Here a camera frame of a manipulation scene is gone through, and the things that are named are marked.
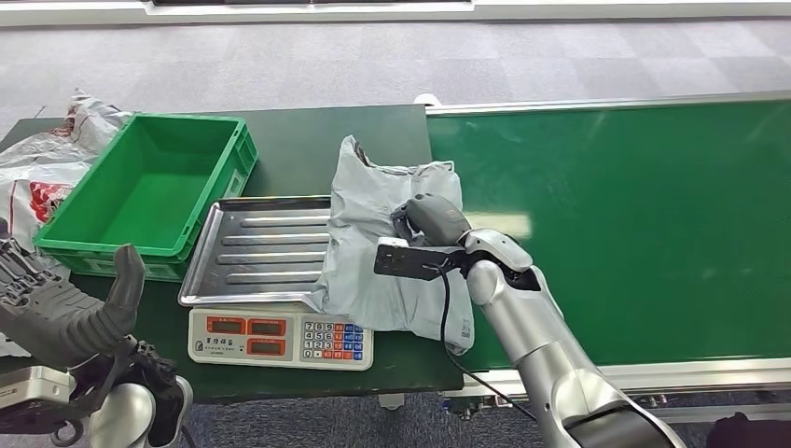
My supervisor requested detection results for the dark green table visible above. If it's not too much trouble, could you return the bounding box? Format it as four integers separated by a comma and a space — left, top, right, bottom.
0, 104, 465, 414

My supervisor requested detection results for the green plastic crate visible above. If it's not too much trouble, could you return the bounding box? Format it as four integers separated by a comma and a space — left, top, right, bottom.
33, 112, 259, 284

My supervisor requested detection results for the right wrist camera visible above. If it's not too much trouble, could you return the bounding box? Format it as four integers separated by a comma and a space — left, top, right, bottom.
373, 236, 465, 283

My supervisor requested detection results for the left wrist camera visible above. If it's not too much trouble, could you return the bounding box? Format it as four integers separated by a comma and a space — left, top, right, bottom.
0, 366, 76, 434

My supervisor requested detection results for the stainless steel scale tray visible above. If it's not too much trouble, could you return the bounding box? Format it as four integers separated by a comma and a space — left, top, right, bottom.
178, 195, 335, 309

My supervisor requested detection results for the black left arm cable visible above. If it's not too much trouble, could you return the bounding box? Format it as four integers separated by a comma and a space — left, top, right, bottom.
49, 345, 125, 448

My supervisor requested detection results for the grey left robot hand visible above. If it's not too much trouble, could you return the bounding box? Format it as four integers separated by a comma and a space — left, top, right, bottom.
0, 219, 147, 372

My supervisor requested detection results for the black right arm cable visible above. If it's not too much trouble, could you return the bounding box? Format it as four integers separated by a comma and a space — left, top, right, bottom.
436, 264, 539, 425

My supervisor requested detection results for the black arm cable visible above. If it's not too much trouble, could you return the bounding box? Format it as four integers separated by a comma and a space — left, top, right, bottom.
49, 345, 125, 448
436, 264, 539, 425

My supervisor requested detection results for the grey plastic mailer package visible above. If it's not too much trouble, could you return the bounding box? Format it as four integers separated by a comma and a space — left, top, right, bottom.
302, 134, 476, 357

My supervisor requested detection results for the crumpled white plastic bag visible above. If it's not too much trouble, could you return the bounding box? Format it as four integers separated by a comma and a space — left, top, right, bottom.
0, 88, 134, 169

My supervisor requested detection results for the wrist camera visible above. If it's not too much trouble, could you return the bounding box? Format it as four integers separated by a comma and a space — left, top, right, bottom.
373, 236, 465, 283
0, 366, 76, 434

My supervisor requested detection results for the metal conveyor frame bracket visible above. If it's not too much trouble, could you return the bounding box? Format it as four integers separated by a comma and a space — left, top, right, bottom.
441, 395, 514, 423

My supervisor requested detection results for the black object on floor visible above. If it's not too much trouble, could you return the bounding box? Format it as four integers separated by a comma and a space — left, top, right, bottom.
707, 413, 791, 448

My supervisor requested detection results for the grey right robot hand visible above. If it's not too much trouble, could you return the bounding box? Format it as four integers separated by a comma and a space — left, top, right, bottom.
390, 192, 475, 248

